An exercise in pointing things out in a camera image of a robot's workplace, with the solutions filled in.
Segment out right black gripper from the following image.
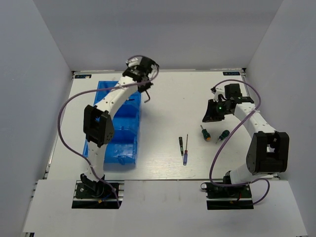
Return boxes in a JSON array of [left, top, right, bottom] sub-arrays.
[[202, 99, 232, 122]]

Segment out black green precision screwdriver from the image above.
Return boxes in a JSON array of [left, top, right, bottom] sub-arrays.
[[178, 137, 184, 156]]

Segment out blue handle red screwdriver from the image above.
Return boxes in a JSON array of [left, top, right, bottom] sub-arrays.
[[183, 134, 188, 166]]

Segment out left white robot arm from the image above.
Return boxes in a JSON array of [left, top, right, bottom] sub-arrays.
[[80, 56, 159, 197]]

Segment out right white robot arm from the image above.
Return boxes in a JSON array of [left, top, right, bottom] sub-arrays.
[[202, 79, 290, 197]]

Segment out green stubby phillips screwdriver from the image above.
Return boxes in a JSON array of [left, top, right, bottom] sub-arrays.
[[216, 130, 230, 143]]

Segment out green orange stubby screwdriver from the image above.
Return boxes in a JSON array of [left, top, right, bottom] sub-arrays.
[[200, 125, 211, 141]]

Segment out right table logo sticker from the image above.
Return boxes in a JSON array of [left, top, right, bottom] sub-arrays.
[[223, 72, 240, 77]]

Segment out table logo sticker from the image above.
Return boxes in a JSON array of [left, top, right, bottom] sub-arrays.
[[75, 74, 92, 79], [223, 72, 240, 77]]

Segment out left table logo sticker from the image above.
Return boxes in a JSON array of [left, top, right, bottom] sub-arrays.
[[75, 74, 92, 79]]

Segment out blue plastic compartment bin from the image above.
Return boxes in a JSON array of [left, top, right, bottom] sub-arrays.
[[82, 80, 143, 171]]

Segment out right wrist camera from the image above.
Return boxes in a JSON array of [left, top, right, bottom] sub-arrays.
[[211, 87, 226, 102]]

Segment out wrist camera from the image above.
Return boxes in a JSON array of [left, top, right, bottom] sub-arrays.
[[126, 57, 140, 68], [211, 87, 226, 102]]

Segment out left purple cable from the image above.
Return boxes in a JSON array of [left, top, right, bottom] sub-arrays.
[[58, 55, 161, 208]]

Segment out purple cable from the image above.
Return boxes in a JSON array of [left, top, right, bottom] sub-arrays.
[[209, 79, 270, 205], [58, 55, 161, 208]]

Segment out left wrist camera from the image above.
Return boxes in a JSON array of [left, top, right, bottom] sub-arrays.
[[126, 57, 140, 68]]

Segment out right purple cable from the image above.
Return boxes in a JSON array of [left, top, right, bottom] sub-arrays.
[[209, 79, 270, 205]]

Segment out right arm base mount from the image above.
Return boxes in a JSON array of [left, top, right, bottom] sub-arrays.
[[200, 182, 254, 210]]

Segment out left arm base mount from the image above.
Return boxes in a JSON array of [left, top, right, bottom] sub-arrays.
[[72, 181, 119, 209]]

